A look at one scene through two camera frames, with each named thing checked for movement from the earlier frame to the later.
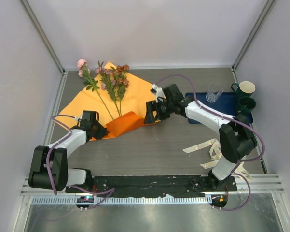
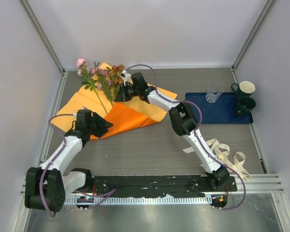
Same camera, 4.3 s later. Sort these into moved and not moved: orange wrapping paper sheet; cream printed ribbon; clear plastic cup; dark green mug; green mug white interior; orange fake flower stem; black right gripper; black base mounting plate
Moved: orange fake flower stem; black right gripper
Not moved: black base mounting plate; dark green mug; clear plastic cup; green mug white interior; cream printed ribbon; orange wrapping paper sheet
